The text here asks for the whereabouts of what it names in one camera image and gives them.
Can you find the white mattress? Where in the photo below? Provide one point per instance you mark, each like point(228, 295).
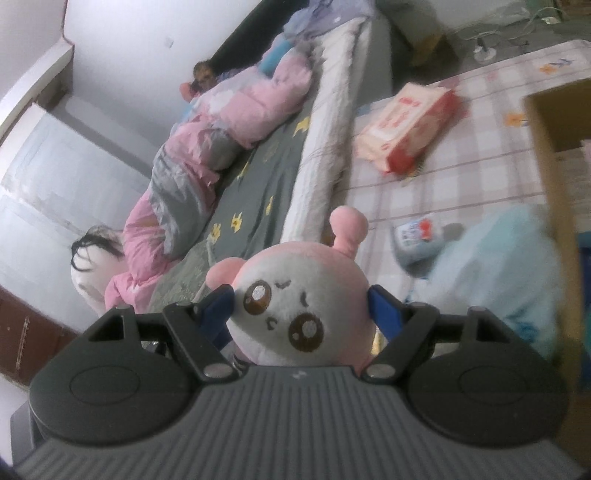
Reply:
point(323, 138)

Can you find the teal pillow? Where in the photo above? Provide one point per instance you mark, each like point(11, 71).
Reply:
point(276, 54)

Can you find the light blue cloth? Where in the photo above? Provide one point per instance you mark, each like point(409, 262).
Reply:
point(498, 267)

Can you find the pink plaid mat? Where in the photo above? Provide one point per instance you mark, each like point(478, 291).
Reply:
point(485, 152)

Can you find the small white bottle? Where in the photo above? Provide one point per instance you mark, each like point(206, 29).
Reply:
point(415, 240)

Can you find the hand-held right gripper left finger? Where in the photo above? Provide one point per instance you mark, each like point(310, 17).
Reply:
point(216, 310)

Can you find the pink and white tissue pack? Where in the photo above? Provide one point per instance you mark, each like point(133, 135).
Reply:
point(406, 124)

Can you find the brown wooden cabinet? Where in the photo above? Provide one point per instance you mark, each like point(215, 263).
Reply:
point(32, 337)

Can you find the brown cardboard box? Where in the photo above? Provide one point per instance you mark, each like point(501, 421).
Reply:
point(561, 207)

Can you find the white wardrobe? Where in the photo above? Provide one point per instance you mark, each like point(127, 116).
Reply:
point(60, 194)

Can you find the white plush black hair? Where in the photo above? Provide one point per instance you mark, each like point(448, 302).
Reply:
point(90, 272)

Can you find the pink and white plush toy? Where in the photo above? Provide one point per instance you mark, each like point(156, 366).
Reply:
point(286, 277)

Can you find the lavender clothes pile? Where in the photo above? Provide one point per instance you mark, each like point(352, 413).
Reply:
point(323, 18)

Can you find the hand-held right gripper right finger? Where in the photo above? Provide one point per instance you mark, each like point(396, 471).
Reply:
point(385, 314)

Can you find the dark headboard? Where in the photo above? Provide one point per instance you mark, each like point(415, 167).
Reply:
point(240, 41)

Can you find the pink quilt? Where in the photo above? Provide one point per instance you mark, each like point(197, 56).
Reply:
point(221, 129)

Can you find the white power strip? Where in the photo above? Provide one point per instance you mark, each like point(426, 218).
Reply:
point(484, 50)

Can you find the grey bed sheet yellow print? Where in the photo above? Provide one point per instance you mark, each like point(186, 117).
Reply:
point(258, 184)

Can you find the brown-haired doll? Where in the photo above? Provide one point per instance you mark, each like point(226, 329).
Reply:
point(201, 78)

